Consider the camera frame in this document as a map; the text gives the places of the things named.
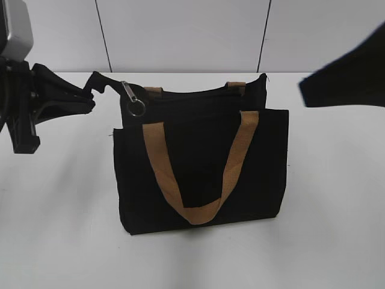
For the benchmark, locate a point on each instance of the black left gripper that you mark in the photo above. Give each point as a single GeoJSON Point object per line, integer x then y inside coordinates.
{"type": "Point", "coordinates": [17, 93]}

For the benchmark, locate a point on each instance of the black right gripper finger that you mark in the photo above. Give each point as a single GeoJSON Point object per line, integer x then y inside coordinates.
{"type": "Point", "coordinates": [356, 78]}

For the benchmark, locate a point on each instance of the silver zipper pull with ring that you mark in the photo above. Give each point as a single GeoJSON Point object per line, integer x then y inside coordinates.
{"type": "Point", "coordinates": [135, 106]}

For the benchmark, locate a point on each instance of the black fabric tote bag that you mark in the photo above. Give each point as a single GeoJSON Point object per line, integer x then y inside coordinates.
{"type": "Point", "coordinates": [199, 133]}

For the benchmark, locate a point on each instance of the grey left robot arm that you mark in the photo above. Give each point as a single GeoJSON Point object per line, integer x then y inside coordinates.
{"type": "Point", "coordinates": [16, 43]}

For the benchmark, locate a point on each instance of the tan rear bag handle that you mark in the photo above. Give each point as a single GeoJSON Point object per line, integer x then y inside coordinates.
{"type": "Point", "coordinates": [237, 88]}

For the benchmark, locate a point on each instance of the tan bag handle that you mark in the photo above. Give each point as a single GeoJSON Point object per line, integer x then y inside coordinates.
{"type": "Point", "coordinates": [156, 147]}
{"type": "Point", "coordinates": [237, 88]}

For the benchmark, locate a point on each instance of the tan front bag handle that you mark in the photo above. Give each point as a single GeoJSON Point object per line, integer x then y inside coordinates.
{"type": "Point", "coordinates": [156, 147]}

